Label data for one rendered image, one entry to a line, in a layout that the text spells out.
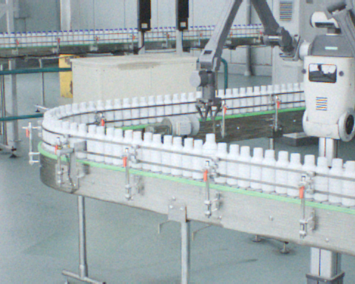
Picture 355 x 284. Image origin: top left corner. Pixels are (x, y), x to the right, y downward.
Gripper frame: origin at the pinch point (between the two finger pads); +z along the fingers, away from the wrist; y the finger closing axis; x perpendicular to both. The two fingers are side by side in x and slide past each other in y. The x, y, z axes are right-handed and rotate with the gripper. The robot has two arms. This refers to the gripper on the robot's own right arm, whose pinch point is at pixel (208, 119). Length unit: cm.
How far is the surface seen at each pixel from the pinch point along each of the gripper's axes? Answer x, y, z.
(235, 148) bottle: 14.0, -0.4, 10.8
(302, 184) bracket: 52, 10, 18
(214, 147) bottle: 3.4, 0.2, 11.7
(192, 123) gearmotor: -96, -115, 25
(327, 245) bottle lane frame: 60, 4, 42
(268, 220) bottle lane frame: 33, 4, 37
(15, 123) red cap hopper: -560, -355, 100
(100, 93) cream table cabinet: -305, -247, 34
